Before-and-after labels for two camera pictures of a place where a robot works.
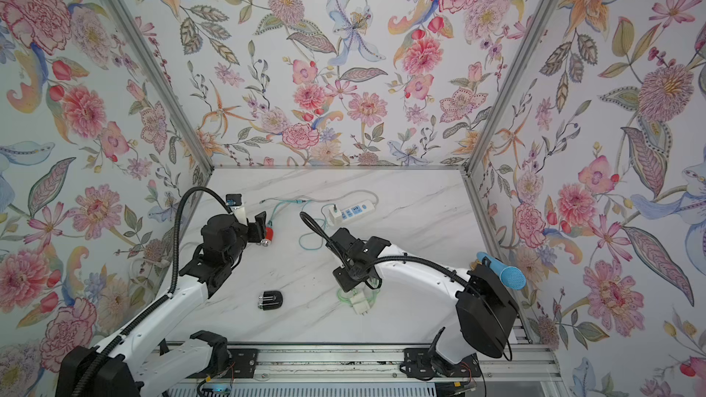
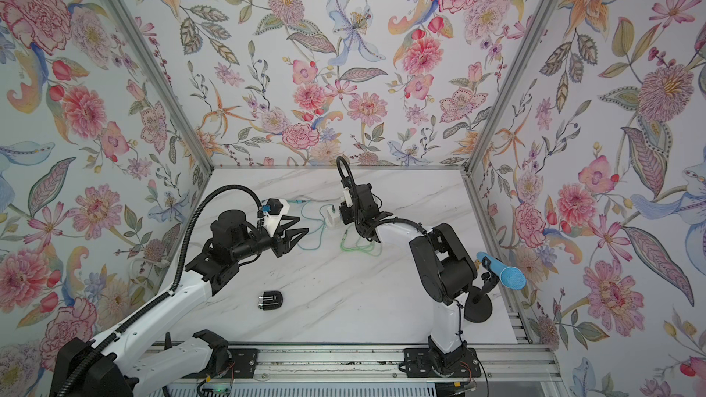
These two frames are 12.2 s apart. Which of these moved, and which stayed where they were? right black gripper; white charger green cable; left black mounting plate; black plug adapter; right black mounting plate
Moved: right black gripper; white charger green cable
Stayed: black plug adapter; right black mounting plate; left black mounting plate
